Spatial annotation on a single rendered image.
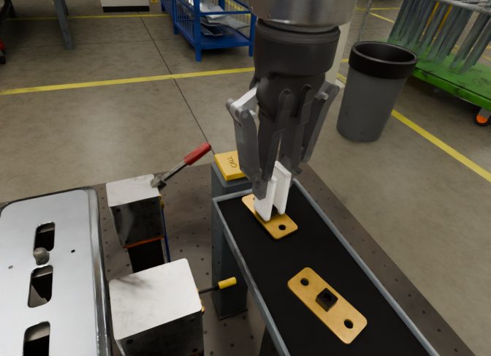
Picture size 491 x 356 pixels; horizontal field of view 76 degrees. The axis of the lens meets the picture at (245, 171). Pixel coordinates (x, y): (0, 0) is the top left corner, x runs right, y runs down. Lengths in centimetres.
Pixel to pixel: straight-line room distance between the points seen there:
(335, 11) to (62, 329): 53
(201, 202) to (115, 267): 34
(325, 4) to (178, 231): 86
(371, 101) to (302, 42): 248
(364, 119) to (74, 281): 252
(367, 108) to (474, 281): 140
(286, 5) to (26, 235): 60
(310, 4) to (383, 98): 251
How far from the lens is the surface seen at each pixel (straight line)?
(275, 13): 27
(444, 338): 101
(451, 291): 210
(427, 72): 409
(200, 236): 100
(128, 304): 43
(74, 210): 72
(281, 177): 39
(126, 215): 64
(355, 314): 38
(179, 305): 42
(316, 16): 26
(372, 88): 269
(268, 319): 35
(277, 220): 42
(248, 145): 31
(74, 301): 59
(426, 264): 214
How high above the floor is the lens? 148
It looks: 39 degrees down
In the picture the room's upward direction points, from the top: 5 degrees clockwise
